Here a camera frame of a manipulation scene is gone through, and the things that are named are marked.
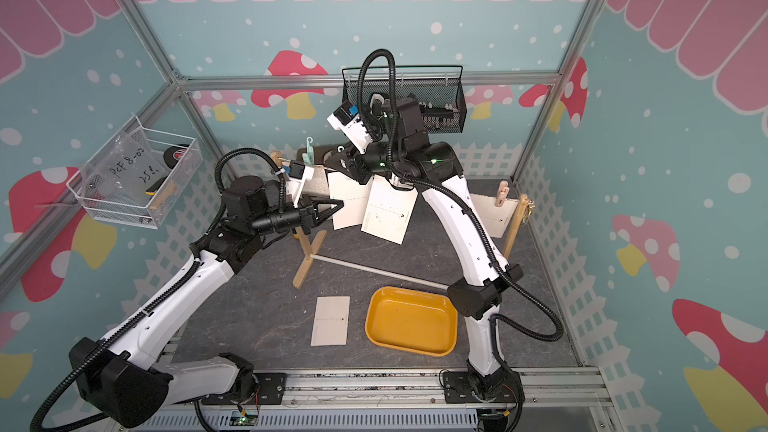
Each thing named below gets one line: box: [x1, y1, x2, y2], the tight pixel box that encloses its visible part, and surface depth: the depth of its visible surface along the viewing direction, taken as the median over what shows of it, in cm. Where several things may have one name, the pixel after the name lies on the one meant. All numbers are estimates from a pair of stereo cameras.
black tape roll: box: [163, 144, 190, 169], surface depth 82 cm
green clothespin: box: [302, 136, 315, 166], surface depth 64 cm
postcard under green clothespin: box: [302, 165, 329, 197], surface depth 69 cm
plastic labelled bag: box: [96, 126, 166, 205], surface depth 70 cm
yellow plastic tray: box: [365, 286, 458, 357], surface depth 86 cm
